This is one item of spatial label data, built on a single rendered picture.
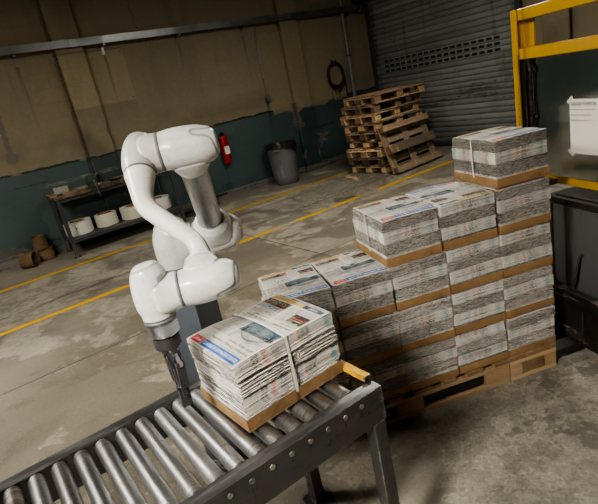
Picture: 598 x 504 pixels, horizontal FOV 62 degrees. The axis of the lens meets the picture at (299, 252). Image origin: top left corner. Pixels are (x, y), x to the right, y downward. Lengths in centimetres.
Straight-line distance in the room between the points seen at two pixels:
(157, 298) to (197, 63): 811
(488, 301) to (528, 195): 55
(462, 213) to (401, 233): 32
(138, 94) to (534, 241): 720
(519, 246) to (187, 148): 171
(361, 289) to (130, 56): 714
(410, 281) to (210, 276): 130
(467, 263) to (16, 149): 703
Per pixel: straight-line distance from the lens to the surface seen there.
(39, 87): 853
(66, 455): 178
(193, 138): 170
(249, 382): 146
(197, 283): 134
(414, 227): 235
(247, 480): 142
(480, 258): 258
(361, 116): 872
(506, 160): 255
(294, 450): 147
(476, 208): 250
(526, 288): 279
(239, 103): 958
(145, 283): 135
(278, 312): 163
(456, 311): 261
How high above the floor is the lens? 171
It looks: 18 degrees down
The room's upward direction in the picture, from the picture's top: 12 degrees counter-clockwise
